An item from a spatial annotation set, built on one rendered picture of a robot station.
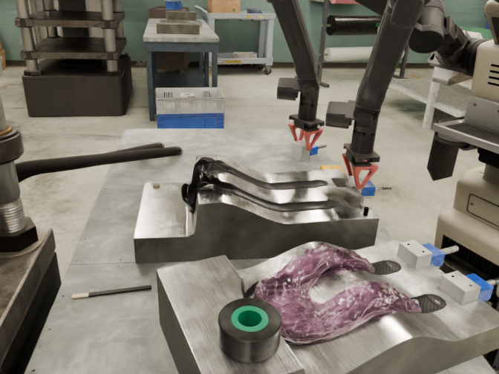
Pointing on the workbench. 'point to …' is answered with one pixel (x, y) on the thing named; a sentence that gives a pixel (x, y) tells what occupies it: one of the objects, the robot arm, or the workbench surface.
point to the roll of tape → (249, 330)
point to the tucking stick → (111, 292)
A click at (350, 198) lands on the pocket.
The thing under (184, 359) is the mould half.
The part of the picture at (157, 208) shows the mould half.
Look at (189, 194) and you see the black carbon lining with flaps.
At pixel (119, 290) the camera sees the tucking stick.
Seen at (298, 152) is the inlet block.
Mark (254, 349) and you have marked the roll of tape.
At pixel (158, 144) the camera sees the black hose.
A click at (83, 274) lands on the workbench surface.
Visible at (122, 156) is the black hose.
